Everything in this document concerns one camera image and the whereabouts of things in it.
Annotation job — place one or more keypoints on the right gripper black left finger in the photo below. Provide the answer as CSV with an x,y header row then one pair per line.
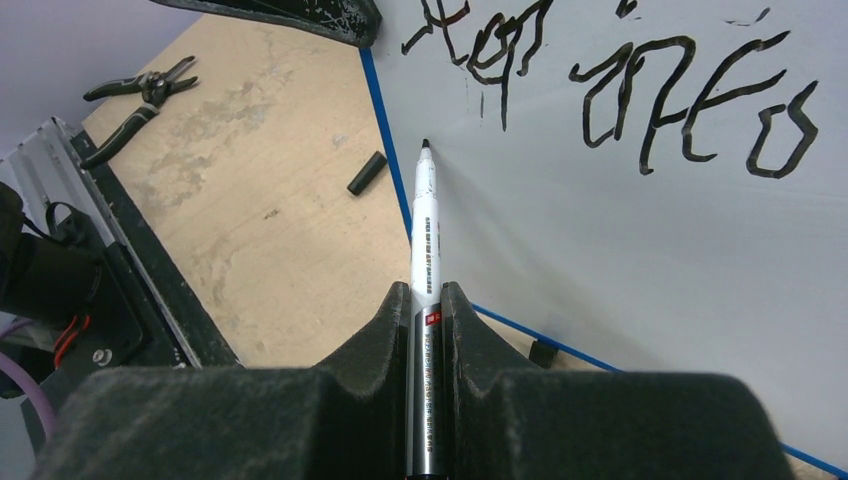
x,y
342,418

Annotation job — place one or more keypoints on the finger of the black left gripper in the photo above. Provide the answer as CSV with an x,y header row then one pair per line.
x,y
351,22

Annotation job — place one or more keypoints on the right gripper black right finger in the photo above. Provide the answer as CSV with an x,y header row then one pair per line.
x,y
511,419

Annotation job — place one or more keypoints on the white marker pen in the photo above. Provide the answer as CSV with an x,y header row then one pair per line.
x,y
425,431

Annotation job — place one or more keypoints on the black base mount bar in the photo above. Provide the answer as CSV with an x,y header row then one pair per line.
x,y
177,330

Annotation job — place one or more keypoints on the blue framed whiteboard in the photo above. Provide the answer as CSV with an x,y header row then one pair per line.
x,y
653,185

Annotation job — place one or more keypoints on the black marker cap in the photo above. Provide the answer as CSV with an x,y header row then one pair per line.
x,y
368,172

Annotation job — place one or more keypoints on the whiteboard stand foot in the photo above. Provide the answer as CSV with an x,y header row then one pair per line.
x,y
543,354

